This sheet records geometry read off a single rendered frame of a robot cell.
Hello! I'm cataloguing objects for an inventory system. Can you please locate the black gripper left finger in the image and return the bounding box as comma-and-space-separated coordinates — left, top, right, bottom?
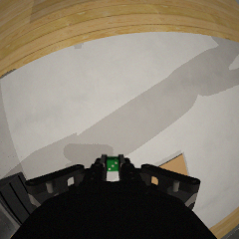
25, 154, 108, 210

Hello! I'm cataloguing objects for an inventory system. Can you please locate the tan flat mat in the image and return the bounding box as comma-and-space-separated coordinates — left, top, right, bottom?
151, 154, 188, 185

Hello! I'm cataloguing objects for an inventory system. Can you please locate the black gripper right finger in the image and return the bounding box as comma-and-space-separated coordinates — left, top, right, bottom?
119, 154, 200, 210

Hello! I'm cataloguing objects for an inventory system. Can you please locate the green die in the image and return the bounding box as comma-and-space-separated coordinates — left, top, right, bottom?
107, 156, 119, 171

